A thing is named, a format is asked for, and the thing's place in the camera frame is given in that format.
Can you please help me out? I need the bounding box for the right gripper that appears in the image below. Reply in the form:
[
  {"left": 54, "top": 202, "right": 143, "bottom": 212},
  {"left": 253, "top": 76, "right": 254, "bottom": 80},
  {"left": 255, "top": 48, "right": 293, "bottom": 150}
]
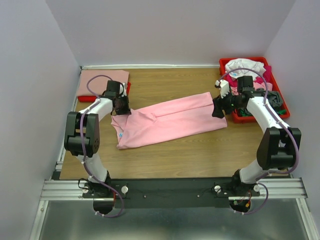
[{"left": 210, "top": 89, "right": 243, "bottom": 119}]

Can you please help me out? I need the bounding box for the light pink t-shirt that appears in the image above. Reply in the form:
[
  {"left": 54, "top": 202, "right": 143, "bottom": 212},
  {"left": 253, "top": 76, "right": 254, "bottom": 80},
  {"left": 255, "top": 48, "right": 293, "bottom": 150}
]
[{"left": 111, "top": 92, "right": 228, "bottom": 150}]

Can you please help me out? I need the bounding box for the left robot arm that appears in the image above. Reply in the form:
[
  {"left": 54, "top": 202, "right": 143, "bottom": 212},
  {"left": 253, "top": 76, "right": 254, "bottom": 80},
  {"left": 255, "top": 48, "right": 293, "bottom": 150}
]
[{"left": 64, "top": 79, "right": 131, "bottom": 198}]

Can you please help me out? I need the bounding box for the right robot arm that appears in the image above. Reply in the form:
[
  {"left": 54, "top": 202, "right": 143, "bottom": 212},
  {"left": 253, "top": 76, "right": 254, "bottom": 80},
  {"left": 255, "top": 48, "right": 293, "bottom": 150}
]
[{"left": 212, "top": 76, "right": 302, "bottom": 196}]

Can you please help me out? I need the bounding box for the salmon pink garment in bin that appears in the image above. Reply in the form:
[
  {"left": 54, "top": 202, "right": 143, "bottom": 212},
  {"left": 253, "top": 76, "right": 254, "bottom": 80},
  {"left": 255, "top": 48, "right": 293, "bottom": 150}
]
[{"left": 230, "top": 86, "right": 239, "bottom": 96}]

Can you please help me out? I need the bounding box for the green garment in bin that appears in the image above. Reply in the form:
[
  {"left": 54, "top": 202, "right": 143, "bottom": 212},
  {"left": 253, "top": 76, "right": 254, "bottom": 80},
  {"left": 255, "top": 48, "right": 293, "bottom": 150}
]
[{"left": 238, "top": 108, "right": 287, "bottom": 117}]

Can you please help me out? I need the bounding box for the folded pink t-shirt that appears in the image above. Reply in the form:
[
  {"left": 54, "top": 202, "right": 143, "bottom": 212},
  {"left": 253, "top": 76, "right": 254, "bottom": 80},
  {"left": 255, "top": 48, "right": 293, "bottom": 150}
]
[{"left": 76, "top": 69, "right": 129, "bottom": 97}]

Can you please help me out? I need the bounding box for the folded red t-shirt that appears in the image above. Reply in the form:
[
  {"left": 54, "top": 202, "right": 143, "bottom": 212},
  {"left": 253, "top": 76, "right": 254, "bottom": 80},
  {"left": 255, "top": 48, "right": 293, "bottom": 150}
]
[{"left": 77, "top": 82, "right": 131, "bottom": 103}]

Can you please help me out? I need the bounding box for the white t-shirt in bin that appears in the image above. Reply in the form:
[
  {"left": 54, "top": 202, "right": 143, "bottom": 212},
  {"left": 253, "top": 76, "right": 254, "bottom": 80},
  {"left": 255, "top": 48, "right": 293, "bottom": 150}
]
[{"left": 225, "top": 58, "right": 267, "bottom": 80}]

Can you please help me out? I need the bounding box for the red plastic bin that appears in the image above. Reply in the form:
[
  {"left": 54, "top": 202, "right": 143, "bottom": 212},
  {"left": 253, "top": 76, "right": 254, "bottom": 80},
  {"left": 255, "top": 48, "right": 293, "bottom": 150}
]
[{"left": 219, "top": 56, "right": 291, "bottom": 124}]

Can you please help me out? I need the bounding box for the grey garment in bin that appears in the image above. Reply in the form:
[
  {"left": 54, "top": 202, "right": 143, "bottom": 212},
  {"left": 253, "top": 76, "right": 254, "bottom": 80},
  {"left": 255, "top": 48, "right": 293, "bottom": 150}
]
[{"left": 255, "top": 88, "right": 284, "bottom": 111}]

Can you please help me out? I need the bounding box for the magenta garment in bin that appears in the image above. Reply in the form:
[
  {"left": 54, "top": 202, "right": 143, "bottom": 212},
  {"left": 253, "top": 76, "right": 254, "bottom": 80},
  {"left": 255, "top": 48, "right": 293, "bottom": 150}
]
[{"left": 225, "top": 65, "right": 272, "bottom": 88}]

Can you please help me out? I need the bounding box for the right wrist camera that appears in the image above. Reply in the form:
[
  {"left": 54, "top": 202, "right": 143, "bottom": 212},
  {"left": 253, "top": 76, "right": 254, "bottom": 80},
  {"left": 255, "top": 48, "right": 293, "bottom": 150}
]
[{"left": 215, "top": 79, "right": 231, "bottom": 99}]

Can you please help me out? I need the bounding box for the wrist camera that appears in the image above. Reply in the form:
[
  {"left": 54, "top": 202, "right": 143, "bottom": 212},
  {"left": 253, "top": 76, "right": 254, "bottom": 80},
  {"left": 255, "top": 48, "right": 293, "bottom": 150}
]
[
  {"left": 215, "top": 79, "right": 231, "bottom": 99},
  {"left": 118, "top": 82, "right": 127, "bottom": 98}
]

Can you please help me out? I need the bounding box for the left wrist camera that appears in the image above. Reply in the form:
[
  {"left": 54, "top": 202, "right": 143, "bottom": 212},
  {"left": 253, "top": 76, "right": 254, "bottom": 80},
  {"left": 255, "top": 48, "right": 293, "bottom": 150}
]
[{"left": 118, "top": 82, "right": 127, "bottom": 98}]

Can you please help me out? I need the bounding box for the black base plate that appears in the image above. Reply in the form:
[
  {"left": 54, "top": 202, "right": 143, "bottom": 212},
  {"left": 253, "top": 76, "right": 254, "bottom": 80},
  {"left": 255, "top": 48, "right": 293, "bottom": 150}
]
[{"left": 79, "top": 177, "right": 260, "bottom": 213}]

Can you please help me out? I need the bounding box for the aluminium frame rail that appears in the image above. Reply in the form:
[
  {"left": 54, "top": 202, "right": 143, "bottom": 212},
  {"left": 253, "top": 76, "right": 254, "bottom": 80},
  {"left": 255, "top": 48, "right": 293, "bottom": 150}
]
[{"left": 29, "top": 97, "right": 308, "bottom": 240}]

